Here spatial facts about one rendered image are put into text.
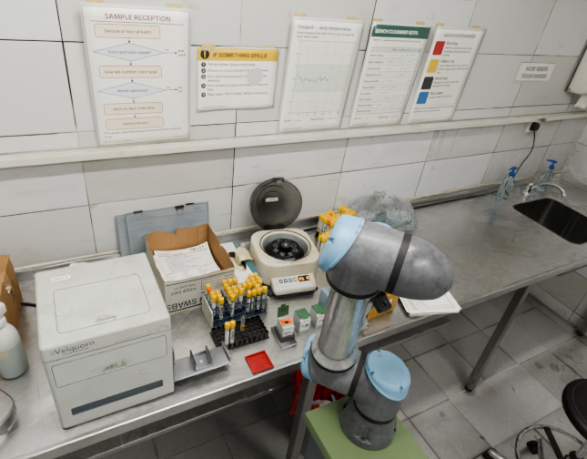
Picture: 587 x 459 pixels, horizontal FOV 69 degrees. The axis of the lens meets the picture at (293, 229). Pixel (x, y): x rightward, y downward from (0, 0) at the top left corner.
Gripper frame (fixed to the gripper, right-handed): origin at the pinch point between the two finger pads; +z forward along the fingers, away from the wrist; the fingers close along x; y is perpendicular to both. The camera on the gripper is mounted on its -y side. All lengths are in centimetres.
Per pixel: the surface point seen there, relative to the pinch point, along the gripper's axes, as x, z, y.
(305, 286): 6.4, 4.3, 24.8
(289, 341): 23.1, 6.5, 5.0
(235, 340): 39.2, 6.0, 11.8
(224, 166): 24, -27, 66
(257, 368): 36.6, 7.7, 0.5
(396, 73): -49, -62, 64
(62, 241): 82, -5, 66
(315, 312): 11.5, 1.9, 9.6
